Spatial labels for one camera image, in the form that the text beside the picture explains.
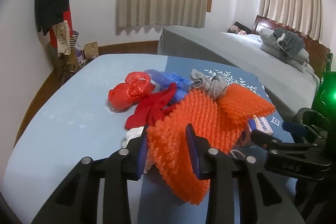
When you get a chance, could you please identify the red wooden headboard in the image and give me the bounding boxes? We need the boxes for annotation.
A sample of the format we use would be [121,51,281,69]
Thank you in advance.
[252,15,331,79]

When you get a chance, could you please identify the grey crumpled sock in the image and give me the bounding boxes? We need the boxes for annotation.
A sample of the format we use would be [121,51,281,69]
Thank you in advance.
[191,69,228,101]

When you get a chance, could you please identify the white blue tissue pack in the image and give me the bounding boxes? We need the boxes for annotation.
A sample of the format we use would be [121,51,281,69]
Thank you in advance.
[230,116,273,160]

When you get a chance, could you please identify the striped bag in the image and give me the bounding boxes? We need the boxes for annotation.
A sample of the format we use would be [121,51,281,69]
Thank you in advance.
[49,31,79,59]

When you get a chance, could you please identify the blue plastic bag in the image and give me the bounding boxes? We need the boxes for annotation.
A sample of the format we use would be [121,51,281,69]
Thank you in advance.
[144,69,191,104]

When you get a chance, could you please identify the dark grey towel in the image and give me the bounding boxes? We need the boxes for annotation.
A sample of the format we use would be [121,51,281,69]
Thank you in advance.
[273,28,305,58]

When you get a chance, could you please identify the red cloth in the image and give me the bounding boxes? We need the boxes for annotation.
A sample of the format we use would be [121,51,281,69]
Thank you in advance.
[125,83,177,130]

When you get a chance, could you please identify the beige tote bag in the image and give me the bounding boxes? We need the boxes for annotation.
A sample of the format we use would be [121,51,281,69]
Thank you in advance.
[52,20,71,56]

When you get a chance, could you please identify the red plastic bag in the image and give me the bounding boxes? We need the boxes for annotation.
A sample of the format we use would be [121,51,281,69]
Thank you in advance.
[108,72,155,111]

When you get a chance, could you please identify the black bag beside bed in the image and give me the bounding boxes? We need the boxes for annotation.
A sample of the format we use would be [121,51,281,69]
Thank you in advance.
[227,22,252,35]

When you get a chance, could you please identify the bed with grey sheet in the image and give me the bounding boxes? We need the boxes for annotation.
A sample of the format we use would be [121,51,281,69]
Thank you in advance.
[157,26,319,121]

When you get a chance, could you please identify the black-lined trash bin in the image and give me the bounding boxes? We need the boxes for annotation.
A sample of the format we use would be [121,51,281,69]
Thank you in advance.
[292,107,329,131]

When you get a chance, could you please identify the red hanging garment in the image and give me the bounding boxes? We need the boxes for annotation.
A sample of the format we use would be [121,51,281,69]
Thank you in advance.
[49,7,74,55]

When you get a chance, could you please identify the blue tree-print tablecloth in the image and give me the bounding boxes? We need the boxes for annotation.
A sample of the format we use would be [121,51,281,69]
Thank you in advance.
[1,54,304,223]

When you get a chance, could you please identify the white crumpled tissue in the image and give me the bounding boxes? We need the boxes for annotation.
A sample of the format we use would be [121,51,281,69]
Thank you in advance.
[122,126,155,174]

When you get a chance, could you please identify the folded grey quilt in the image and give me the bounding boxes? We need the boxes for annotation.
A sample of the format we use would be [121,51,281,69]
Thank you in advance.
[259,27,309,73]

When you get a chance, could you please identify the brown paper bag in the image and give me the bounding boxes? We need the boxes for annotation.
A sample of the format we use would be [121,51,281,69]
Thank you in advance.
[84,42,99,60]

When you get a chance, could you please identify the orange foam net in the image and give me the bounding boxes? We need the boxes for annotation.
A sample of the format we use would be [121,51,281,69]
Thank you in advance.
[147,84,276,205]

